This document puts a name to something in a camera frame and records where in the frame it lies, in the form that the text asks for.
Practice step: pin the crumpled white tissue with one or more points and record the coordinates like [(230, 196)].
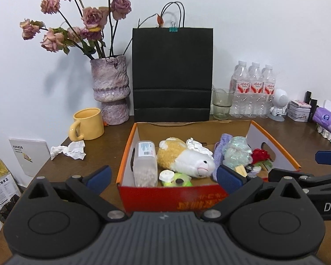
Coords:
[(70, 150), (198, 146)]

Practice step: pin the red fabric rose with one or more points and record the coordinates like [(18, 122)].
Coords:
[(260, 155)]

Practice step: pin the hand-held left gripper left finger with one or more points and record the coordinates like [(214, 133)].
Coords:
[(100, 176)]

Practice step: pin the purple tissue pack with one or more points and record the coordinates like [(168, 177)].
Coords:
[(327, 117)]

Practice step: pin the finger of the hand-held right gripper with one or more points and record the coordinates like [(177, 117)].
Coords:
[(328, 156), (289, 175)]

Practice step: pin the round silver tin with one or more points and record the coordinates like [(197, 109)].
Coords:
[(253, 169)]

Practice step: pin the orange-edged cardboard box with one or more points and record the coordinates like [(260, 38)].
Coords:
[(168, 198)]

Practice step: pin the grey tin box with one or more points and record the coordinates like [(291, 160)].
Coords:
[(299, 111)]

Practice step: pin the green binder clip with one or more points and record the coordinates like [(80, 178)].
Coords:
[(173, 28)]

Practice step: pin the purple ceramic vase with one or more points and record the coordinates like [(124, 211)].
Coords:
[(110, 88)]

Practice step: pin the labelled snack bag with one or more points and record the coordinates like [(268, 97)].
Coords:
[(4, 196)]

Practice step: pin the orange bag tag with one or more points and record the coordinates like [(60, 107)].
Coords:
[(160, 20)]

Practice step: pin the clear glass cup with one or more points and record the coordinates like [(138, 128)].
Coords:
[(222, 105)]

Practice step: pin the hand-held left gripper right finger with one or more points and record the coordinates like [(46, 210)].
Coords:
[(231, 178)]

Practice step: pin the white robot figurine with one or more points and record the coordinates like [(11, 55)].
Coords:
[(280, 100)]

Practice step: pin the yellow ceramic mug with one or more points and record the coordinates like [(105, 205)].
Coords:
[(89, 124)]

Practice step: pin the purple cloth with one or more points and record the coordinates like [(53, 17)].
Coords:
[(219, 154)]

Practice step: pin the black paper bag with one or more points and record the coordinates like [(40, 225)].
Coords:
[(172, 74)]

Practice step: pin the white plastic holder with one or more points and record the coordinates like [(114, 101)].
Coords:
[(326, 133)]

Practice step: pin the yellow and white plush toy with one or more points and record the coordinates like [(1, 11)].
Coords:
[(187, 160)]

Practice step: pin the clear water bottle red label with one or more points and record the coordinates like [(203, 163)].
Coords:
[(239, 88), (268, 88), (255, 88)]

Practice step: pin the small yellow block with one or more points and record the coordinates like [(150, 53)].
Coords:
[(240, 170)]

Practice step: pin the clear plastic swab container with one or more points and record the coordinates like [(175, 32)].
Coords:
[(145, 165)]

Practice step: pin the green tape roll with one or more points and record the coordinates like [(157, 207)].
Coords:
[(183, 182)]

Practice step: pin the black cosmetic tubes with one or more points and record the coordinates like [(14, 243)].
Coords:
[(308, 96)]

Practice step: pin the dried pink rose bouquet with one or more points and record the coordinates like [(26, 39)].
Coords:
[(91, 16)]

